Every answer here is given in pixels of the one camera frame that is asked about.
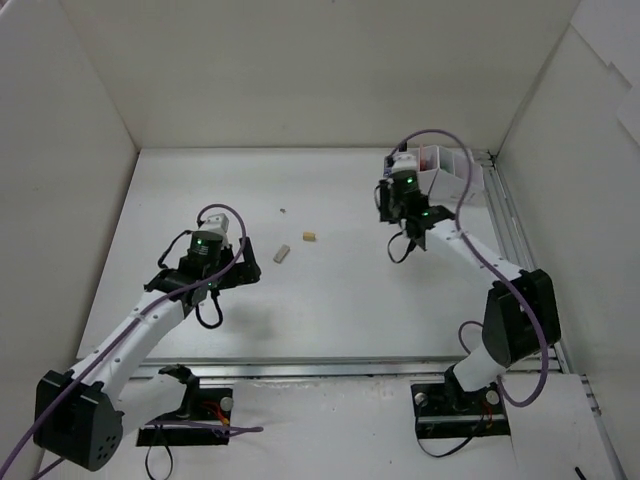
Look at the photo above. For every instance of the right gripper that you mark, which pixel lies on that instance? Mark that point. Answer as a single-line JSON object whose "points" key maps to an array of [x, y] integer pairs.
{"points": [[388, 201]]}

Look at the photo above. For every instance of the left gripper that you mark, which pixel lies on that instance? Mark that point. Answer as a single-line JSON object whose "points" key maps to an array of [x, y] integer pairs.
{"points": [[245, 265]]}

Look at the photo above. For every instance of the purple cap black pen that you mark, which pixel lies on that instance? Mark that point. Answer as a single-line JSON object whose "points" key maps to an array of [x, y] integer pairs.
{"points": [[423, 158]]}

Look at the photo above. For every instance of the white eraser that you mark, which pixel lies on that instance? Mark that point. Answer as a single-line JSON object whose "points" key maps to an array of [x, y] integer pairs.
{"points": [[281, 254]]}

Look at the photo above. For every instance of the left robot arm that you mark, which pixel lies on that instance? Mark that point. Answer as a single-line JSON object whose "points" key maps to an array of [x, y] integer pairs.
{"points": [[82, 415]]}

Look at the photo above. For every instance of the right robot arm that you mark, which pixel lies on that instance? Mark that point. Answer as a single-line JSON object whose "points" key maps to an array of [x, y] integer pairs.
{"points": [[520, 316]]}

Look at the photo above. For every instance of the white desk organizer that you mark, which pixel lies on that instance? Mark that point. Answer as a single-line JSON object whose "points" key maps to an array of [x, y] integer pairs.
{"points": [[447, 175]]}

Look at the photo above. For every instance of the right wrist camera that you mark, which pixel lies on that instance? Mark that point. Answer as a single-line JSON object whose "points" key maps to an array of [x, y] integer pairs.
{"points": [[400, 161]]}

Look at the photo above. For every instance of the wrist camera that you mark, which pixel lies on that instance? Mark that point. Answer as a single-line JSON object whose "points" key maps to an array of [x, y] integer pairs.
{"points": [[400, 161], [218, 224]]}

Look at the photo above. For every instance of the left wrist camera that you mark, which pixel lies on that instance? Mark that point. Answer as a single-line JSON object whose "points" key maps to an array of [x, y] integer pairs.
{"points": [[218, 224]]}

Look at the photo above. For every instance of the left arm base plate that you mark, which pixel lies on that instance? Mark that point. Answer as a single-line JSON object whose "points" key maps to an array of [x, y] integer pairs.
{"points": [[212, 405]]}

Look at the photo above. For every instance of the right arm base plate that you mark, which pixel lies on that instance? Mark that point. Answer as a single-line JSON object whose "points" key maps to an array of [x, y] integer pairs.
{"points": [[440, 414]]}

